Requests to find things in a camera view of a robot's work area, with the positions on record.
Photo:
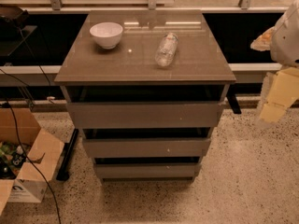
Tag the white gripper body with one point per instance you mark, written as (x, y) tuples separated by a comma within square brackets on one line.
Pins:
[(286, 41)]

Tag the black right table foot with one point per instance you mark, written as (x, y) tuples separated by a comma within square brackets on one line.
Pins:
[(233, 103)]

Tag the grey top drawer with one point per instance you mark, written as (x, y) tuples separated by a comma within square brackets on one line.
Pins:
[(150, 115)]

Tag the grey drawer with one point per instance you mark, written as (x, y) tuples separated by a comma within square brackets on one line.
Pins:
[(143, 148), (146, 171), (150, 115)]

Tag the grey middle drawer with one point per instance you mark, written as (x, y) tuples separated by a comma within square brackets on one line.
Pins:
[(143, 148)]

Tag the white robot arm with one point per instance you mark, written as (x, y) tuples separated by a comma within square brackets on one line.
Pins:
[(285, 42)]

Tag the grey bottom drawer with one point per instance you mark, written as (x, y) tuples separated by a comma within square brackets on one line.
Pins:
[(146, 171)]

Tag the white ceramic bowl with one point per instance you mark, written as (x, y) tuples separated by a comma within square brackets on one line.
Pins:
[(107, 34)]

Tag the black table leg foot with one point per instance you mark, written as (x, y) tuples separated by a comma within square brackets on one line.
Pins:
[(63, 172)]

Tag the brown cardboard box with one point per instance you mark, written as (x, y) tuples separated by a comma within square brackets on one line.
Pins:
[(30, 154)]

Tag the clear plastic bottle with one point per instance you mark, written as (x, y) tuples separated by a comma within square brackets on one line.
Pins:
[(167, 50)]

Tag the black device on shelf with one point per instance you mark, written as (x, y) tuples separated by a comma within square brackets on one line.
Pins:
[(12, 16)]

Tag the items inside cardboard box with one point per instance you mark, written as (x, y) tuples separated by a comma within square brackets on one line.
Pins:
[(12, 157)]

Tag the grey drawer cabinet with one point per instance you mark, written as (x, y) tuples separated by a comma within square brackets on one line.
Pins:
[(129, 73)]

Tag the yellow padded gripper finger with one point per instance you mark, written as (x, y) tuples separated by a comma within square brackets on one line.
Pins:
[(278, 94)]

